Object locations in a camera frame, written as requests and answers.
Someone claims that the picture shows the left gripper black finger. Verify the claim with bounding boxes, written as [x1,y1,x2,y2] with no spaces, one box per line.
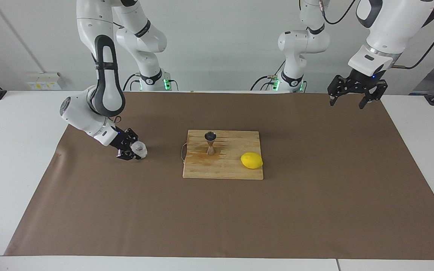
[359,81,388,110]
[327,75,348,107]

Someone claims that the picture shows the clear glass cup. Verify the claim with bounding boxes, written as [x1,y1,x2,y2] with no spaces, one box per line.
[131,141,148,159]

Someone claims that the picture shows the steel double jigger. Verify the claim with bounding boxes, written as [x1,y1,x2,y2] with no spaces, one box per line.
[204,131,217,156]

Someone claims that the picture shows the brown paper table mat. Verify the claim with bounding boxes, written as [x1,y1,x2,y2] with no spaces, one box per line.
[4,90,434,260]

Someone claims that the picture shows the wooden cutting board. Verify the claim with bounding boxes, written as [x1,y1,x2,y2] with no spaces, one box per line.
[180,130,264,180]

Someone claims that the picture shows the yellow lemon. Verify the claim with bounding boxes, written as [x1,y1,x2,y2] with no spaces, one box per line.
[240,152,263,169]

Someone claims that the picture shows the black base cable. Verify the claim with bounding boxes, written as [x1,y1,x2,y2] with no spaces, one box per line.
[123,73,141,91]
[250,75,278,91]

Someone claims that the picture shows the white wall socket strip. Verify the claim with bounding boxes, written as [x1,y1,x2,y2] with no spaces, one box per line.
[26,72,65,91]

